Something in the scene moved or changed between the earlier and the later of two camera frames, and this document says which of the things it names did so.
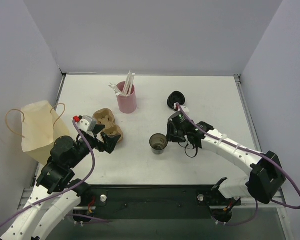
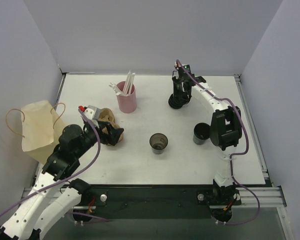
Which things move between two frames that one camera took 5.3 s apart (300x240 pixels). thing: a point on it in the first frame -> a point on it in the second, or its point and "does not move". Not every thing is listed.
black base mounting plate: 141,202 does not move
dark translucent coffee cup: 158,142 does not move
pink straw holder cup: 127,104 does not move
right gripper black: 172,133 -> 177,93
